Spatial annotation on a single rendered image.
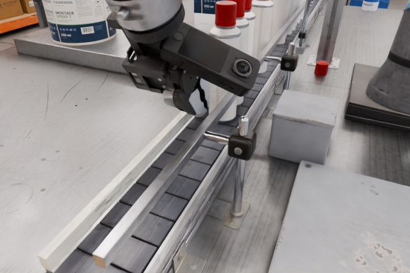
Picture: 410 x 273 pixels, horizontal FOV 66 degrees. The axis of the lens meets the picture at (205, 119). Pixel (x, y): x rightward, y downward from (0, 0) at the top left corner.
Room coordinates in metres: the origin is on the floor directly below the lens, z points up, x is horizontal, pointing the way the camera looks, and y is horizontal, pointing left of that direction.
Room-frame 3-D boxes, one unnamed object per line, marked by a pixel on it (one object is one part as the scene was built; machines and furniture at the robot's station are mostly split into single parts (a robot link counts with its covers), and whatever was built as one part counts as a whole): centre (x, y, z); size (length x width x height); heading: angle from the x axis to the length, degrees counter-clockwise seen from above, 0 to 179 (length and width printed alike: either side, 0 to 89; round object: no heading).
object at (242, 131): (0.32, -0.03, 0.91); 0.07 x 0.03 x 0.16; 66
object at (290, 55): (0.60, -0.15, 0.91); 0.07 x 0.03 x 0.16; 66
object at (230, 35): (0.51, -0.03, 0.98); 0.05 x 0.05 x 0.20
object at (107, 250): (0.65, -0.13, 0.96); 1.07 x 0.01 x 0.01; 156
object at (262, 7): (0.72, -0.13, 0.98); 0.05 x 0.05 x 0.20
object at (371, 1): (1.61, -0.81, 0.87); 0.07 x 0.07 x 0.07
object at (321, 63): (0.82, -0.33, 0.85); 0.03 x 0.03 x 0.03
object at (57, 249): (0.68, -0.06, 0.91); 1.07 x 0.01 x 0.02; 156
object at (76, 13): (1.02, 0.39, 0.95); 0.20 x 0.20 x 0.14
